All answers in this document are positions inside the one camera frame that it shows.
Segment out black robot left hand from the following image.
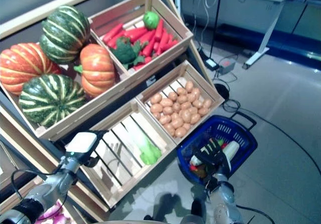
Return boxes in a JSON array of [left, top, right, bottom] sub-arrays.
[[85, 130, 109, 169]]

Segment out black round floor base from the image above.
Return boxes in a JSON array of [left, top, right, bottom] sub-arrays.
[[214, 83, 230, 100]]

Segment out blue plastic shopping basket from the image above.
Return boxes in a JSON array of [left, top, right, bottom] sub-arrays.
[[176, 112, 258, 186]]

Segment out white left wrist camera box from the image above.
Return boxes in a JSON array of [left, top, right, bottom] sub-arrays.
[[65, 131, 98, 159]]

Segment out red toy carrot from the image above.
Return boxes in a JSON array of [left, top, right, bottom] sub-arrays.
[[124, 27, 148, 38], [142, 30, 157, 57], [102, 23, 124, 43], [154, 19, 165, 43], [164, 39, 179, 51], [107, 30, 125, 49], [159, 30, 170, 52]]

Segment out black tripod stand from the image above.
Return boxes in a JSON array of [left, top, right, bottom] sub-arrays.
[[208, 0, 225, 59]]

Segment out large orange pumpkin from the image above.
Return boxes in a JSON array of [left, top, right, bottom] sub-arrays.
[[0, 42, 62, 96]]

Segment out grey box with red button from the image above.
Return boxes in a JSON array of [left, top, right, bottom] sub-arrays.
[[217, 59, 236, 74]]

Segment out white desk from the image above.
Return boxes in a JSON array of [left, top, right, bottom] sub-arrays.
[[179, 0, 321, 70]]

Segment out black power adapter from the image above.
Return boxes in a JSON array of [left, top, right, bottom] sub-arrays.
[[205, 58, 218, 71]]

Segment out black floor cable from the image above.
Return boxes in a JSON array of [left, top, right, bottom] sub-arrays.
[[248, 113, 321, 171]]

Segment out broccoli with leaves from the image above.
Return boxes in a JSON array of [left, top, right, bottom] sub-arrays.
[[110, 37, 148, 70]]

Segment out small orange pumpkin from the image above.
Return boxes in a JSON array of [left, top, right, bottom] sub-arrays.
[[74, 44, 116, 98]]

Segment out orange toy vegetable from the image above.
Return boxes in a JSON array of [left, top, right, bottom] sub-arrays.
[[193, 166, 208, 179]]

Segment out wooden display shelf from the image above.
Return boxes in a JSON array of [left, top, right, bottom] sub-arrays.
[[0, 0, 225, 222]]

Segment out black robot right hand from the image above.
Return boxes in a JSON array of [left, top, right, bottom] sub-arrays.
[[192, 138, 231, 177]]

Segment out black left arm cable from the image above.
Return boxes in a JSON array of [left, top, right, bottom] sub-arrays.
[[10, 167, 70, 221]]

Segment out green striped pumpkin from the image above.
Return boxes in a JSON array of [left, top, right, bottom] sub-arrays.
[[39, 5, 91, 64], [19, 74, 87, 128]]

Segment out wide wooden slat crate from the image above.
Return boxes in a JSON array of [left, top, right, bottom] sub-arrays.
[[0, 41, 138, 142]]

